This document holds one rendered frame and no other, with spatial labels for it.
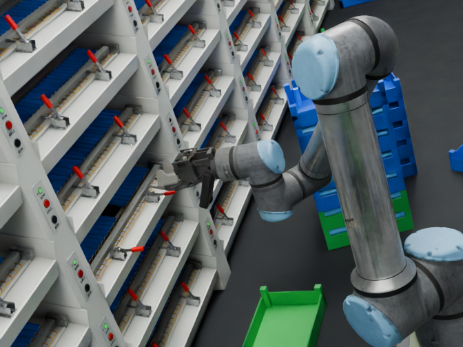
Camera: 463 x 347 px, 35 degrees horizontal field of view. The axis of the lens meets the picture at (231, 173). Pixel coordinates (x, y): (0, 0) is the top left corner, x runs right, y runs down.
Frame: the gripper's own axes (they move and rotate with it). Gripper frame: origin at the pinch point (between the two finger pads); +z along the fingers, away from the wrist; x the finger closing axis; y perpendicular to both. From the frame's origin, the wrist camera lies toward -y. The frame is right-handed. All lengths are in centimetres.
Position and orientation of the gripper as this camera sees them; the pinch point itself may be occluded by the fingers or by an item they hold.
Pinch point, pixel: (158, 183)
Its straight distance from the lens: 204.9
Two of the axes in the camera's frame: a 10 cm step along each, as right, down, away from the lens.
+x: -2.6, 5.3, -8.1
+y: -3.3, -8.3, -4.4
